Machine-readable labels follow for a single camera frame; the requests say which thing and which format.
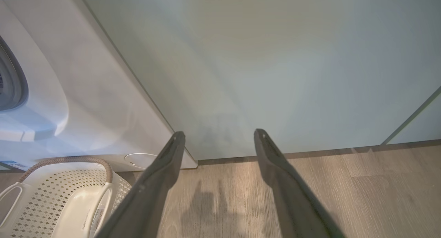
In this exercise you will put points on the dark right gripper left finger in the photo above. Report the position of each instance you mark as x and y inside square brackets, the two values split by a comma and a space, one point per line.
[144, 196]

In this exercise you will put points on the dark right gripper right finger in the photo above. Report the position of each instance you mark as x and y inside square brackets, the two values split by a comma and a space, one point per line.
[293, 196]

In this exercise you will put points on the white front-load washing machine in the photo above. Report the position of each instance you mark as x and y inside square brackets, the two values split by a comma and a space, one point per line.
[96, 93]

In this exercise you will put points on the pale teal cabinet door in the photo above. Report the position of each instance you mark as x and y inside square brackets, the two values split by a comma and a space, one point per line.
[423, 127]
[258, 76]

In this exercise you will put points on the grey rubber door seal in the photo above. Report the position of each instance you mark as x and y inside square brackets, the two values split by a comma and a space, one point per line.
[17, 79]

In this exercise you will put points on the round white filter cover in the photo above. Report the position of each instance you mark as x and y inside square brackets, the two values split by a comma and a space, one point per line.
[137, 159]

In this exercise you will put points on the basket product label sticker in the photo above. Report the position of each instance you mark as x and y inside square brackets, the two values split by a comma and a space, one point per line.
[98, 220]

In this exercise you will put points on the cream perforated laundry basket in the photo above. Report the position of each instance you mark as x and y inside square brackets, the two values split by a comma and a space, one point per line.
[44, 196]

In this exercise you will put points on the blue energy label sticker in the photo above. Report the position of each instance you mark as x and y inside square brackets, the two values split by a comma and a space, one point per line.
[13, 165]

